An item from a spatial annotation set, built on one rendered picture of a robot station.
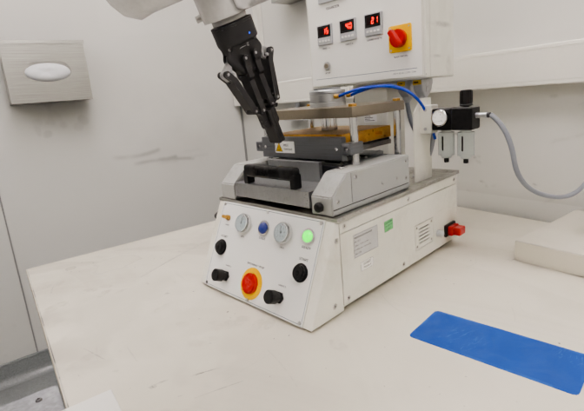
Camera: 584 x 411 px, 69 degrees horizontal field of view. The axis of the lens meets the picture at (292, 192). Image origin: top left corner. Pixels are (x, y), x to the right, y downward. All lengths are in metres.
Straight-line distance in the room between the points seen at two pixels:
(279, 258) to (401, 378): 0.30
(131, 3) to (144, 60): 1.55
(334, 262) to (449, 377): 0.25
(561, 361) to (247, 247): 0.55
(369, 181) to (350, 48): 0.39
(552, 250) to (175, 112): 1.82
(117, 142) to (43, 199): 0.41
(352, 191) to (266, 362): 0.32
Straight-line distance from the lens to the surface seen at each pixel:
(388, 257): 0.88
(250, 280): 0.84
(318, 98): 0.92
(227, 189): 0.95
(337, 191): 0.73
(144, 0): 0.71
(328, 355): 0.69
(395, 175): 0.88
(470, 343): 0.73
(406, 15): 1.00
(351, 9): 1.08
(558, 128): 1.30
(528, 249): 1.03
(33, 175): 2.17
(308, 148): 0.86
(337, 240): 0.74
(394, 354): 0.70
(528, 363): 0.71
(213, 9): 0.76
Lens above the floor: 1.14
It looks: 13 degrees down
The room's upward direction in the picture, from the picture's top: 5 degrees counter-clockwise
